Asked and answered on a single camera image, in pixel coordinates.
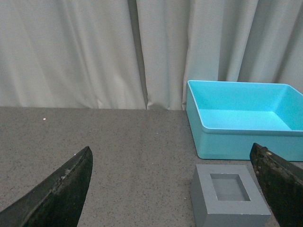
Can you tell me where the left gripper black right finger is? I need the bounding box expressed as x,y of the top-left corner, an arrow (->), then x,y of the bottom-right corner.
250,143 -> 303,227

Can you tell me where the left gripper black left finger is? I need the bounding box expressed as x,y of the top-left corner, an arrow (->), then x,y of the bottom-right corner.
0,147 -> 93,227

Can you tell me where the gray block square recess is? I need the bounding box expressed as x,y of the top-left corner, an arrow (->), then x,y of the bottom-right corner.
190,164 -> 271,227

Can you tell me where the blue plastic box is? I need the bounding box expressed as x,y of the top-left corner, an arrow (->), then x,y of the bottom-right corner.
186,80 -> 303,162

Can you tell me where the white curtain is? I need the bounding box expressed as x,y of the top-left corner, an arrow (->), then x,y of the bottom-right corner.
0,0 -> 303,110

